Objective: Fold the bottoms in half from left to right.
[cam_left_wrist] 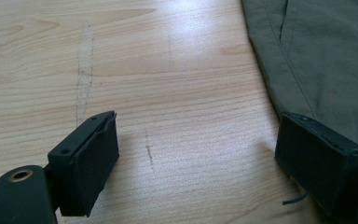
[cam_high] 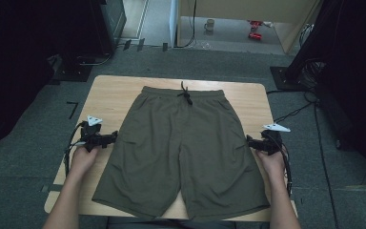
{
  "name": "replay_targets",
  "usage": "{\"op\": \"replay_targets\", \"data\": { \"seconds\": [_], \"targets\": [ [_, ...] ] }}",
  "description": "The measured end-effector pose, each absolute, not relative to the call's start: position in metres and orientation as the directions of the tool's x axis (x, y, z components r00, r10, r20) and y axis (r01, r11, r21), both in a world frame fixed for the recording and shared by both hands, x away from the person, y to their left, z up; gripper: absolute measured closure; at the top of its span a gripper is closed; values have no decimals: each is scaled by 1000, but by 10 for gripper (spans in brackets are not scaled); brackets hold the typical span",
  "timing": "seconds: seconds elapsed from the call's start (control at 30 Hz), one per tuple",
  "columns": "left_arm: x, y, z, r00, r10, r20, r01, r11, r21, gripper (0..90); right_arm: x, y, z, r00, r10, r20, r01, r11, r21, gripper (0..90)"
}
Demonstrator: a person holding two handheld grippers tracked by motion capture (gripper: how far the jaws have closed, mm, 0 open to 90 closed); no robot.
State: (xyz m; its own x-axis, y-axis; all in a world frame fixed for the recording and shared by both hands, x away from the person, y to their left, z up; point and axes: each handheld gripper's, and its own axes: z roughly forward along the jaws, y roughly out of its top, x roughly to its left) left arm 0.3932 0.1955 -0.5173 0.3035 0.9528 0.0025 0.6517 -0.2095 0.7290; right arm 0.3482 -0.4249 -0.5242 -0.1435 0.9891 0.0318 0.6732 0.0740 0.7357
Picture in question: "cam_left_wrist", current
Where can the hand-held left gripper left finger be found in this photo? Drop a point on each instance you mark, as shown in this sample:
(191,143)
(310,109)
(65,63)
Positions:
(90,168)

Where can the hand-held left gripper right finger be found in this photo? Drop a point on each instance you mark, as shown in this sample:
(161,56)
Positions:
(317,161)

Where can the olive green pants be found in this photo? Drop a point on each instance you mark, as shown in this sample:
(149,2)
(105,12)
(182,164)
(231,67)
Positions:
(320,53)

